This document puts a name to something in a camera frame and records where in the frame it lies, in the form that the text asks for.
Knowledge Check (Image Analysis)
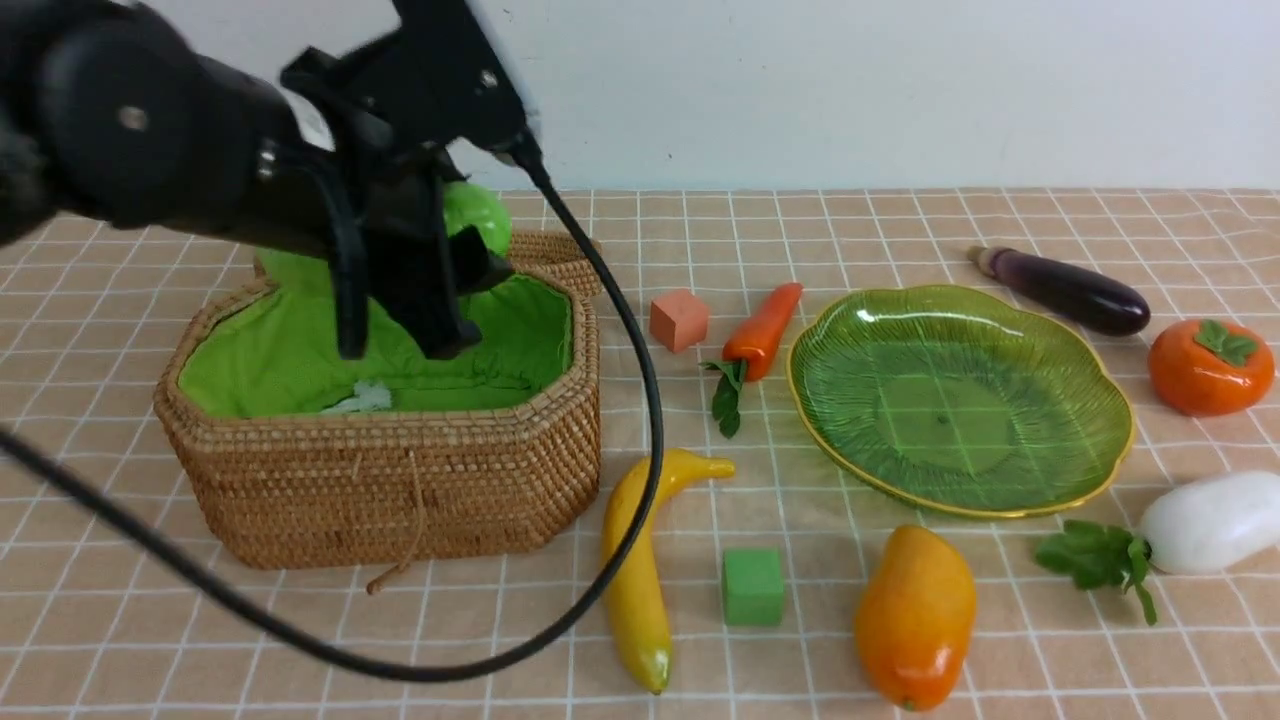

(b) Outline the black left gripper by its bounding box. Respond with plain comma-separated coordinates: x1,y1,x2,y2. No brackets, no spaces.
280,1,531,360

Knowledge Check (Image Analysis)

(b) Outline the orange carrot toy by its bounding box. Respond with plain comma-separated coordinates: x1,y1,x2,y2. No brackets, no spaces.
700,282,804,438

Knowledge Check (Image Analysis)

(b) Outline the yellow banana toy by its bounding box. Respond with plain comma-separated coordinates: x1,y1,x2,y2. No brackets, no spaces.
600,448,736,694

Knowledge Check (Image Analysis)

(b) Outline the orange mango toy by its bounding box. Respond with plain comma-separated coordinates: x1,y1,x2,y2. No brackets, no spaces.
852,525,977,714

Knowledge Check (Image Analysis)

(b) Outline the purple eggplant toy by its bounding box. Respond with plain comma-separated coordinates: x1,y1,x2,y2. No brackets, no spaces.
966,246,1151,337

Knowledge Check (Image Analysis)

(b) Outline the orange persimmon toy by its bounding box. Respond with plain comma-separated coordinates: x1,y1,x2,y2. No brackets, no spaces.
1147,318,1276,416

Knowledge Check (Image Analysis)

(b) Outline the white radish toy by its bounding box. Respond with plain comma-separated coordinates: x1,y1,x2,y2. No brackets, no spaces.
1034,470,1279,626

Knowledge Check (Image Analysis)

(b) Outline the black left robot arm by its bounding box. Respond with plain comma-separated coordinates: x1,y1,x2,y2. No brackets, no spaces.
1,1,538,359

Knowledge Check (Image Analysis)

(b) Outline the brown woven wicker basket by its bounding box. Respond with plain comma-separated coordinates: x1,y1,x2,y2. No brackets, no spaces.
154,270,602,570

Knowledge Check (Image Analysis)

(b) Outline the orange foam cube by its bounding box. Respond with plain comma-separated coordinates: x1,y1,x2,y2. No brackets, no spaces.
649,288,710,354

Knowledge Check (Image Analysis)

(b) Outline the green foam cube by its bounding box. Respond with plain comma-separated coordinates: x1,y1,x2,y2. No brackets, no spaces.
721,547,787,626

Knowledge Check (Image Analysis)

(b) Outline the green glass leaf plate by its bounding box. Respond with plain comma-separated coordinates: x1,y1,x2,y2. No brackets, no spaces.
785,284,1137,520

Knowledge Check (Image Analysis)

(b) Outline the beige checkered tablecloth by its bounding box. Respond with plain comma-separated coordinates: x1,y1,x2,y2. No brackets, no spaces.
1,190,1277,719

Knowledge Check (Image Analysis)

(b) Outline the black left camera cable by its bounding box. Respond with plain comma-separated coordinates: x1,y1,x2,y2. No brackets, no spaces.
0,129,666,685

